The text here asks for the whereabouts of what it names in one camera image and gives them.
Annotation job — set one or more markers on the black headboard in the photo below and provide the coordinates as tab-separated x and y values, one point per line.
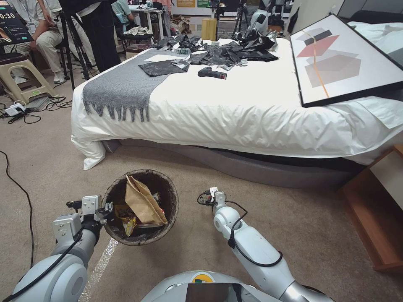
374	15

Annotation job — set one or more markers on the brown wooden nightstand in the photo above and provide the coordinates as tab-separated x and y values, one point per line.
377	220

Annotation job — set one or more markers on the brown paper bag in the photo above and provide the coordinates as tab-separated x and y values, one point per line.
141	201

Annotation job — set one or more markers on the grey bed base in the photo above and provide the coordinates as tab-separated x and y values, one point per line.
252	163

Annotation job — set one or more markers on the black camera tripod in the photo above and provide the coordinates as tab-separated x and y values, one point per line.
70	47
241	19

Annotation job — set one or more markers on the white robot front shell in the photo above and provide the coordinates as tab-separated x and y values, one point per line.
176	289

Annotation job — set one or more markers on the seated person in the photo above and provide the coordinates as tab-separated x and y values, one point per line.
121	14
47	41

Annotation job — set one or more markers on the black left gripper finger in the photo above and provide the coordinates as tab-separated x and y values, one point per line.
101	217
108	207

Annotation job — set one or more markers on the standing person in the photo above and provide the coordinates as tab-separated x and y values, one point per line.
100	41

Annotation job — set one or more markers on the shiny black plastic bag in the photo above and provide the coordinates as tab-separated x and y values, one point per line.
258	41

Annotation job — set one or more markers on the black cylindrical device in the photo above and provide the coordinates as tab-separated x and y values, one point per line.
211	73

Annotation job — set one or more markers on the black framed abstract picture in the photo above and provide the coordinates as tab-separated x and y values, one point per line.
330	63

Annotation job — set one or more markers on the beige plastic stool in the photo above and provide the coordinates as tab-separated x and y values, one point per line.
22	74

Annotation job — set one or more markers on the flat black plastic bag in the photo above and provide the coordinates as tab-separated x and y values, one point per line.
162	68

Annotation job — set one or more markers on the white table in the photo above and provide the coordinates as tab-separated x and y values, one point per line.
148	14

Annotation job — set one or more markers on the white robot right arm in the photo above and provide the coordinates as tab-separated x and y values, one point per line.
252	245

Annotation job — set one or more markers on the dark round trash bin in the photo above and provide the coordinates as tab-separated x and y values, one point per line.
170	195

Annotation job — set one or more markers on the grey fringed throw blanket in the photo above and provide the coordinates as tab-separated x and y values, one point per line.
126	85

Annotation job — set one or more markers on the clear plastic floor strip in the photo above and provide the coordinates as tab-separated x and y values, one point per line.
102	264

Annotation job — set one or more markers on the dark timer monitor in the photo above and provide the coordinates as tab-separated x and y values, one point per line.
12	25

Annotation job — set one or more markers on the white paper sheet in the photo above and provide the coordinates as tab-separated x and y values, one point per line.
160	58

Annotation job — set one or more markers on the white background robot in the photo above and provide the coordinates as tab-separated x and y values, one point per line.
259	22

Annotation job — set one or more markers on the light wooden box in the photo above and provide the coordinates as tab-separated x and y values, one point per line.
209	29

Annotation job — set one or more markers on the yellow snack wrapper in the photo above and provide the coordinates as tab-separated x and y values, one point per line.
126	220

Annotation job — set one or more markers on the small green box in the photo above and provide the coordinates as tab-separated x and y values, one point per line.
182	51

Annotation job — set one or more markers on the white power strip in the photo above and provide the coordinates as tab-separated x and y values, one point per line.
14	108

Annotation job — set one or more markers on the white bed duvet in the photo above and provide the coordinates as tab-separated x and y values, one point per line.
236	107

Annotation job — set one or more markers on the crumpled black plastic bag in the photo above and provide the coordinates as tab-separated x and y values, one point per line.
259	55
184	41
217	56

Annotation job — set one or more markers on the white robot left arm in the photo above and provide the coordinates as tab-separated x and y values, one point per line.
63	277

